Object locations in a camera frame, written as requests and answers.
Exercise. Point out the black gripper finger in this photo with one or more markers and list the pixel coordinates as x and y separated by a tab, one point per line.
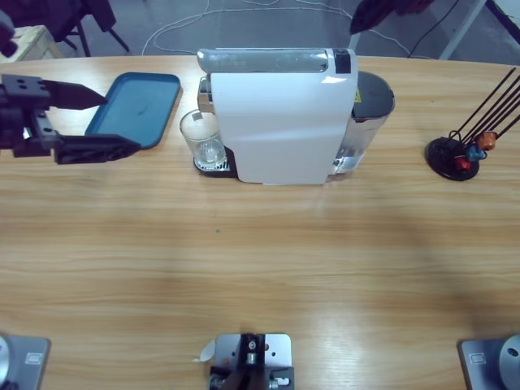
373	12

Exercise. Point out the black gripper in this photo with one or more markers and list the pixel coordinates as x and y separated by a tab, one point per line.
20	118

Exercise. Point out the clear drinking glass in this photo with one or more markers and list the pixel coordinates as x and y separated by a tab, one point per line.
203	150

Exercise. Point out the white capsule coffee machine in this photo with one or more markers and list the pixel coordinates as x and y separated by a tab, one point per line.
284	122

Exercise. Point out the orange coffee capsule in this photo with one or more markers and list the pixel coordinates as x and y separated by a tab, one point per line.
486	140

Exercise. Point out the teal coffee capsule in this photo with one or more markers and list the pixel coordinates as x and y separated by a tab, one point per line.
474	152

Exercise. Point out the red coffee capsule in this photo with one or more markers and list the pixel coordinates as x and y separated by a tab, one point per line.
462	163

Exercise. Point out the teal plastic tray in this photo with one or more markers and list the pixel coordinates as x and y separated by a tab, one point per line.
138	105

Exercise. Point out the wooden crate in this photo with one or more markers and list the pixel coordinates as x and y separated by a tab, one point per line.
36	40

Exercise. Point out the black chair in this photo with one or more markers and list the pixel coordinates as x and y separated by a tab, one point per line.
97	16

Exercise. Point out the black capsule holder with rods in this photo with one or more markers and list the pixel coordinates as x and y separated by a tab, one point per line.
443	160

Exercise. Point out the white paper tag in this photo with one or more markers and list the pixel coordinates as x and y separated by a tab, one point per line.
207	351

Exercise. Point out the white metal frame leg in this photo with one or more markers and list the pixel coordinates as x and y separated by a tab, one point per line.
463	30
354	42

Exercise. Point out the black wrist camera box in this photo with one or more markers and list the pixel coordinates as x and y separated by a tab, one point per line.
6	38

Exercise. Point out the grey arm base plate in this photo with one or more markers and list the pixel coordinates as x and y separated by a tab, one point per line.
487	361
24	359

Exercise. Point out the grey mount with dark post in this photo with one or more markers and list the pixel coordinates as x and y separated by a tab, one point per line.
252	357

